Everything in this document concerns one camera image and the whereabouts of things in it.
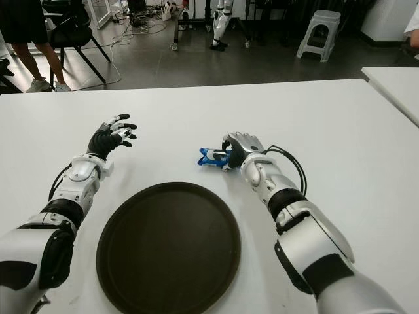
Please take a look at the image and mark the left robot hand black silver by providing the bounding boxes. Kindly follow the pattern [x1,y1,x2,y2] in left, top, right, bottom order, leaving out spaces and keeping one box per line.
[85,114,138,162]

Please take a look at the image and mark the right robot hand black silver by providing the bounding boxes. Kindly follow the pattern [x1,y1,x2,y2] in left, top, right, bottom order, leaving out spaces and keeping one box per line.
[219,131,265,173]

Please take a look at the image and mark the blue Oreo cookie pack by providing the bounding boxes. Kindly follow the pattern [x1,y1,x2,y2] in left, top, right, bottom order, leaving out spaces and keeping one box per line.
[197,147,234,169]

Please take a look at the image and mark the white framed panel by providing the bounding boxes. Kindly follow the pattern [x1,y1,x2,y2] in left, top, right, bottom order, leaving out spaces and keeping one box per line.
[86,0,115,30]

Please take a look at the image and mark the black chair at edge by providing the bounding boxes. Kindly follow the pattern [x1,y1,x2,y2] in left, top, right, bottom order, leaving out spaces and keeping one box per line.
[0,58,24,94]

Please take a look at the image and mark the white humanoid robot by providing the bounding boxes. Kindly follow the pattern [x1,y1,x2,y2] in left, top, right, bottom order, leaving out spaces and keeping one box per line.
[209,0,235,51]

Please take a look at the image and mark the round dark brown tray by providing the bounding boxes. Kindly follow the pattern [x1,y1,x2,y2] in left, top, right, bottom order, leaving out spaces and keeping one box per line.
[96,181,242,314]

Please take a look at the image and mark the standing person black shorts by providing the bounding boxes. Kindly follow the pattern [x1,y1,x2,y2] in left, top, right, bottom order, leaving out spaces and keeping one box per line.
[0,0,72,94]

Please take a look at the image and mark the grey plastic stool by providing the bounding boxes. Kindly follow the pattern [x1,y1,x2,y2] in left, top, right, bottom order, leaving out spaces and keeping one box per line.
[296,9,341,63]

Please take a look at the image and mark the white neighbouring table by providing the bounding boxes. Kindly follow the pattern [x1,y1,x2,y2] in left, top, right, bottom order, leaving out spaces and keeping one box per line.
[361,66,419,128]

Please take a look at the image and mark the white cabinet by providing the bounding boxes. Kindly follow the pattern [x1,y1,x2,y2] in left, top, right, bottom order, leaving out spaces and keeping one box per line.
[359,0,416,43]

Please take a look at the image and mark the seated person white shirt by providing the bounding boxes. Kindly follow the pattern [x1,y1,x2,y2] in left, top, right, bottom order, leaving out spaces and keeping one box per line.
[401,12,419,60]

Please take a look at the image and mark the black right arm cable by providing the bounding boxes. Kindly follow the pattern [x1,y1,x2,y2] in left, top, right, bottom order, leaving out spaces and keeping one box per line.
[263,145,308,197]

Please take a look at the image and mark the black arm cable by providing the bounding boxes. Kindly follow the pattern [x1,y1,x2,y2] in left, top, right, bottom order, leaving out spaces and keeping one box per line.
[48,163,73,202]
[263,145,308,197]

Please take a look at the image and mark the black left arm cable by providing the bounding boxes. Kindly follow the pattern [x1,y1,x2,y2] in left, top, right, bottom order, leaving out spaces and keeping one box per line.
[48,163,73,202]

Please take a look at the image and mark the white floor cable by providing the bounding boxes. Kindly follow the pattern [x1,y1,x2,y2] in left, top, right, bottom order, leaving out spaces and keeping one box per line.
[70,26,135,90]

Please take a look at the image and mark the tangle of floor cables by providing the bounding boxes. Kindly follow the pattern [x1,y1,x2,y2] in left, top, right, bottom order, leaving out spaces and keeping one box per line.
[111,5,179,46]

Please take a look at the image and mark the black wheeled frame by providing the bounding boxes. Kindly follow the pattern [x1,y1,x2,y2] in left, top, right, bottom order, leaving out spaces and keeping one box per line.
[169,0,253,52]

